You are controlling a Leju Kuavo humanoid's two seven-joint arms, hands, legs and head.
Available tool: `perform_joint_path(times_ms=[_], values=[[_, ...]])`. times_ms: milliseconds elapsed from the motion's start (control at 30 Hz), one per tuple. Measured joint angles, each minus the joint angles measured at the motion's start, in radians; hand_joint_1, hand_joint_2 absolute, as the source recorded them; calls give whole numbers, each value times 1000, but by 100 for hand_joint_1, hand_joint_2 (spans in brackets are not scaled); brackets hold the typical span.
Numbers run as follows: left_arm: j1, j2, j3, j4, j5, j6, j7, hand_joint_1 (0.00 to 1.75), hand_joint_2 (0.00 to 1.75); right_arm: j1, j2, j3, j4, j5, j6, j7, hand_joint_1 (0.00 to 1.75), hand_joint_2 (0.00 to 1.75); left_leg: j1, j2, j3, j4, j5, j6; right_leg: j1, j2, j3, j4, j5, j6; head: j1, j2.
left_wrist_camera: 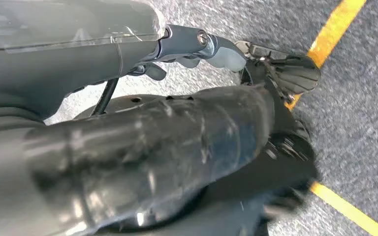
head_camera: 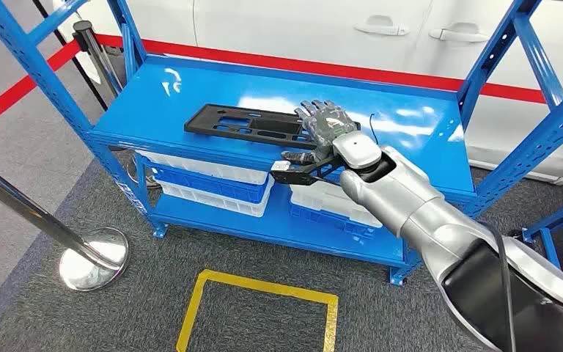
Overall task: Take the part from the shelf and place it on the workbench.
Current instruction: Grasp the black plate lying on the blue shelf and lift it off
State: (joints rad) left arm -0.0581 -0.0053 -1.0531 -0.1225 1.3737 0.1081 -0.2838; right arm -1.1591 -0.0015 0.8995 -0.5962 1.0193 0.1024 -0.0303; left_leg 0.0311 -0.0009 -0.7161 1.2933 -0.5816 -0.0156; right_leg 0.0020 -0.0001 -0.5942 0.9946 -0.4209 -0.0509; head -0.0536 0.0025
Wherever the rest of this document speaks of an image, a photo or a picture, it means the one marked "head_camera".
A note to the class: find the blue metal shelf rack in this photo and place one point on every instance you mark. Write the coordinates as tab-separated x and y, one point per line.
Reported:
213	87

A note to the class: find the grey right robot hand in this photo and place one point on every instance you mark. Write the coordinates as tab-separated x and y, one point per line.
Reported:
327	126

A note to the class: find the chrome stanchion post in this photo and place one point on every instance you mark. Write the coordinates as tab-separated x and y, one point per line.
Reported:
92	255

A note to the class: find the small blue wheeled rack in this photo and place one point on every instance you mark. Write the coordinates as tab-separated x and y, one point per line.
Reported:
548	243

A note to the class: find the black-topped stanchion post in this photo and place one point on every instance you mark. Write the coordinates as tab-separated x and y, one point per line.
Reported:
98	53

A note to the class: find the blue plastic crate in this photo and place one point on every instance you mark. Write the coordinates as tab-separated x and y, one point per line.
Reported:
213	185
320	218

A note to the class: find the yellow floor tape square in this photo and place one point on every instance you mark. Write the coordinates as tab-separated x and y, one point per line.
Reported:
194	311

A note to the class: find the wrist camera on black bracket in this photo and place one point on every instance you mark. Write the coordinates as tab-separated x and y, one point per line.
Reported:
306	175

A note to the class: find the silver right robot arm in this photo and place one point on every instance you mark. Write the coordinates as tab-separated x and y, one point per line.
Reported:
408	194

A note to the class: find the red barrier belt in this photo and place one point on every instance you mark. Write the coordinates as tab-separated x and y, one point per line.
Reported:
14	90
262	60

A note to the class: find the long black plastic part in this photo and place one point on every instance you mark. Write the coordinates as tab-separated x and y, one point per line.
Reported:
223	126

